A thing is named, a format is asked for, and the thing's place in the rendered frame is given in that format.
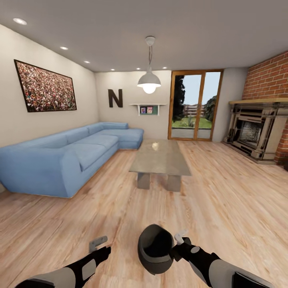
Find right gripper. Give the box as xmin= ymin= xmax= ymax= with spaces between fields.
xmin=167 ymin=237 xmax=192 ymax=262

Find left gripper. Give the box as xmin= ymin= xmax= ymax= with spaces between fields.
xmin=91 ymin=246 xmax=111 ymax=265

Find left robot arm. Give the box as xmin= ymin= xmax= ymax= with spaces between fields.
xmin=15 ymin=236 xmax=111 ymax=288

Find cauldron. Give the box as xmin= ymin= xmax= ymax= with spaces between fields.
xmin=138 ymin=224 xmax=175 ymax=275

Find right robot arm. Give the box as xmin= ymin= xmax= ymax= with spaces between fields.
xmin=167 ymin=228 xmax=276 ymax=288

